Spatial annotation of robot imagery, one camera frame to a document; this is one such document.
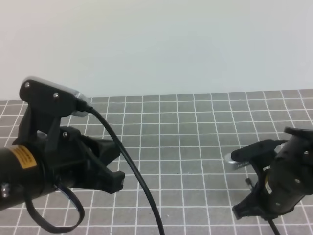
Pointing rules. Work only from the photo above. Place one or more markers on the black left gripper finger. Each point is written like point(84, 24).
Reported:
point(106, 181)

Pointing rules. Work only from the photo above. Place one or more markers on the black cable ties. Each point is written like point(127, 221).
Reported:
point(58, 212)

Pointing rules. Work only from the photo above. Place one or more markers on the right wrist camera black grey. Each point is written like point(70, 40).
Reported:
point(262, 152)

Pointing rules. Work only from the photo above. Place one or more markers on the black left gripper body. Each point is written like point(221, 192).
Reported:
point(62, 154)

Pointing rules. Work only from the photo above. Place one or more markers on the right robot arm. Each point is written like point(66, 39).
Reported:
point(285, 174)

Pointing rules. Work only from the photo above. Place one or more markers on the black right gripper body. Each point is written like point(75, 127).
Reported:
point(290, 177)

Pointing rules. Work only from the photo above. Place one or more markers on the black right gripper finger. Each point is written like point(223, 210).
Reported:
point(249, 206)

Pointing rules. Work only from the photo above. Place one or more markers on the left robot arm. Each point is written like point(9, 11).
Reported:
point(16, 166)

